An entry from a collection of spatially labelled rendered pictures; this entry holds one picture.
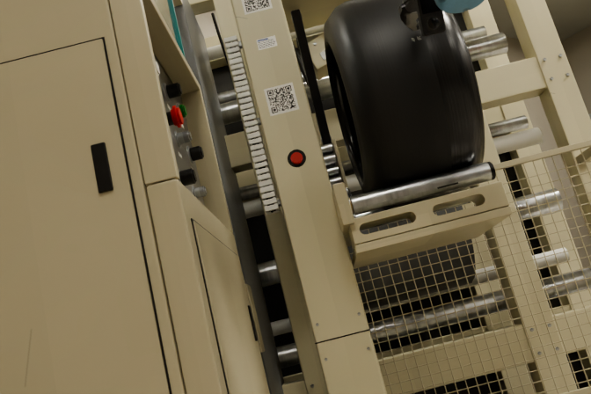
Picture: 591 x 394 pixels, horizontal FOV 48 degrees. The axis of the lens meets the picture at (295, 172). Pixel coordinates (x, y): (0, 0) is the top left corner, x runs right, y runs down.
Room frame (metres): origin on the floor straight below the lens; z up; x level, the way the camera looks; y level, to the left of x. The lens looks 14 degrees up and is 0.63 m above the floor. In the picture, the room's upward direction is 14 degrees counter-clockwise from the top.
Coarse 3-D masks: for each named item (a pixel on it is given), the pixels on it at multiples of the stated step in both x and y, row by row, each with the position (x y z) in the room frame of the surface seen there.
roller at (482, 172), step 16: (432, 176) 1.50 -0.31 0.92; (448, 176) 1.49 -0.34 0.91; (464, 176) 1.49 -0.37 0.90; (480, 176) 1.49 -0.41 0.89; (368, 192) 1.50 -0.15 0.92; (384, 192) 1.49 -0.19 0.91; (400, 192) 1.49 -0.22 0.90; (416, 192) 1.49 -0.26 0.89; (432, 192) 1.50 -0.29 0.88; (352, 208) 1.49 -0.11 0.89; (368, 208) 1.50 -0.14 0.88
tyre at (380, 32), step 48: (384, 0) 1.44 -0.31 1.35; (336, 48) 1.45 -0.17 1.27; (384, 48) 1.38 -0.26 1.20; (432, 48) 1.37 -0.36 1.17; (336, 96) 1.81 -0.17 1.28; (384, 96) 1.38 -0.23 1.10; (432, 96) 1.39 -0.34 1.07; (384, 144) 1.43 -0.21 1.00; (432, 144) 1.45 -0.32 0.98; (480, 144) 1.50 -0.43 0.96
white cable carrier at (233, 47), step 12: (228, 48) 1.60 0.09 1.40; (240, 48) 1.61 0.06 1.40; (240, 60) 1.58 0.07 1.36; (240, 72) 1.58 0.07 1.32; (240, 84) 1.58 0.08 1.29; (240, 96) 1.58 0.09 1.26; (240, 108) 1.58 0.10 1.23; (252, 108) 1.58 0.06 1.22; (252, 120) 1.58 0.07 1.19; (252, 132) 1.61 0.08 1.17; (252, 144) 1.59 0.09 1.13; (252, 156) 1.58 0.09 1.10; (264, 156) 1.58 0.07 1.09; (264, 168) 1.58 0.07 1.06; (264, 180) 1.58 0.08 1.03; (264, 192) 1.58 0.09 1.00; (264, 204) 1.58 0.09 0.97; (276, 204) 1.58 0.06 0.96
